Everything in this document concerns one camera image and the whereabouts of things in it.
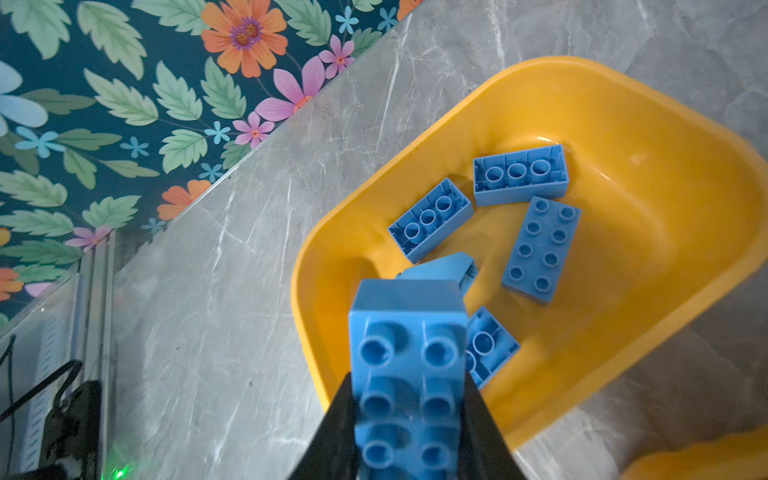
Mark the blue sloped lego brick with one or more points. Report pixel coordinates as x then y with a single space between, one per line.
459 267

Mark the blue long lego brick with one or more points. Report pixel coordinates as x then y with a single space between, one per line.
518 176

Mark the blue lego brick top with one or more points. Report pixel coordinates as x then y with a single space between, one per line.
431 220

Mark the middle yellow plastic bin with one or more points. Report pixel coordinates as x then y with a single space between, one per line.
734 456

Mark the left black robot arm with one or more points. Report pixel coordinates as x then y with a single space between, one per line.
70 429

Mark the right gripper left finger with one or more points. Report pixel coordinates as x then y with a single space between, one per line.
332 453

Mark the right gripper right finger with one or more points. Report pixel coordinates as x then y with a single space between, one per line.
483 452

